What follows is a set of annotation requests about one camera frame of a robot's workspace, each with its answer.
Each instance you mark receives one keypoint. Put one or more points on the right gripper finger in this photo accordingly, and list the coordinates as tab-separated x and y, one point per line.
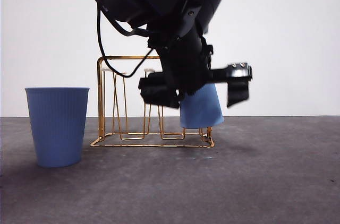
162	96
237	92

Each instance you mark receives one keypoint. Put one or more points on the blue ribbed plastic cup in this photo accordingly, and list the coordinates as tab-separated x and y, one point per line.
58	128
202	112

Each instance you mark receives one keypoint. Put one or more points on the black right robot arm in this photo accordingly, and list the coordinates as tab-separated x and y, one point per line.
186	9

